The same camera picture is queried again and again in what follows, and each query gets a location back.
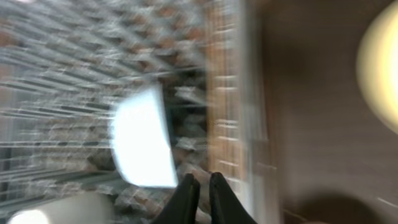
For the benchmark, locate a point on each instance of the white paper cup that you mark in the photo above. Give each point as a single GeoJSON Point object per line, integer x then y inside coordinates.
{"type": "Point", "coordinates": [84, 208]}

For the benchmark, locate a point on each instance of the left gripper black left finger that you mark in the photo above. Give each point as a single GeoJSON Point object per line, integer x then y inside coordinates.
{"type": "Point", "coordinates": [182, 207]}

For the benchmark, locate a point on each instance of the yellow round plate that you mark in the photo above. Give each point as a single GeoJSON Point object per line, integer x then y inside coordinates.
{"type": "Point", "coordinates": [376, 66]}

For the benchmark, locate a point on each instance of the pink white bowl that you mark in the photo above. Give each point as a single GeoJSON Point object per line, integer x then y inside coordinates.
{"type": "Point", "coordinates": [140, 141]}

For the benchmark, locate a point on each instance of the dark brown serving tray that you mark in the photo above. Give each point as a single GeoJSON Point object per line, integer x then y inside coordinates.
{"type": "Point", "coordinates": [336, 162]}

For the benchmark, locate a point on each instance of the grey plastic dish rack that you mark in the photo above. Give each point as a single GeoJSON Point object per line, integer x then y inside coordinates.
{"type": "Point", "coordinates": [65, 65]}

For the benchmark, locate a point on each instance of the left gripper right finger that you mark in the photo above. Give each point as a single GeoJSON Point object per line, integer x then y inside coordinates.
{"type": "Point", "coordinates": [225, 206]}

